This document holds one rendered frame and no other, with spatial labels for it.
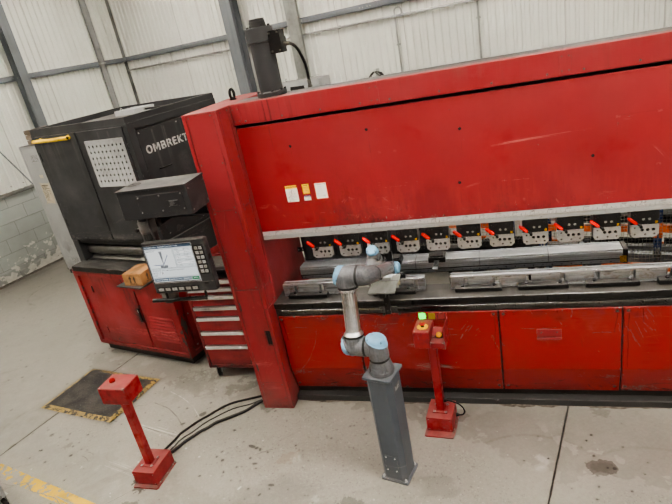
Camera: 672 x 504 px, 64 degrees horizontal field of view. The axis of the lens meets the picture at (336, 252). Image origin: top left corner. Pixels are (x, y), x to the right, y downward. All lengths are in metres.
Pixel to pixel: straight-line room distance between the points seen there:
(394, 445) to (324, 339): 1.00
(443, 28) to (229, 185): 4.77
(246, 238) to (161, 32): 7.06
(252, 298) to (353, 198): 1.03
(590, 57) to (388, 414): 2.25
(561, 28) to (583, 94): 4.06
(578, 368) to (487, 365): 0.57
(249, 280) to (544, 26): 5.01
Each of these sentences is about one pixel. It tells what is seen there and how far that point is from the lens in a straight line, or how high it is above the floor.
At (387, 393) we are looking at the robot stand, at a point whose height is 0.68.
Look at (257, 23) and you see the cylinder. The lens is 3.62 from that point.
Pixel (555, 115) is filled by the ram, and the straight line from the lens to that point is 3.33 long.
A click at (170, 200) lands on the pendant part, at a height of 1.85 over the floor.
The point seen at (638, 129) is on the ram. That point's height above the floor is 1.82.
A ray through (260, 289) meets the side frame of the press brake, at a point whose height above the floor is 1.05.
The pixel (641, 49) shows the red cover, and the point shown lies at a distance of 3.34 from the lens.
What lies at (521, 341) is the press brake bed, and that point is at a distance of 3.77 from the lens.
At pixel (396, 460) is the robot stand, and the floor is 0.19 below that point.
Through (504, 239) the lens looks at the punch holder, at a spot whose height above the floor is 1.21.
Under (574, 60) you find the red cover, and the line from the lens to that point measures 3.28.
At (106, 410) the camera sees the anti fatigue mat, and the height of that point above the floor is 0.02.
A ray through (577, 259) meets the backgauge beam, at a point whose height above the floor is 0.93.
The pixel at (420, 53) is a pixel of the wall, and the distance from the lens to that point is 7.79.
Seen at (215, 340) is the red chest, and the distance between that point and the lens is 4.73.
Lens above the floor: 2.60
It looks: 22 degrees down
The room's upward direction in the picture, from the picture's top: 11 degrees counter-clockwise
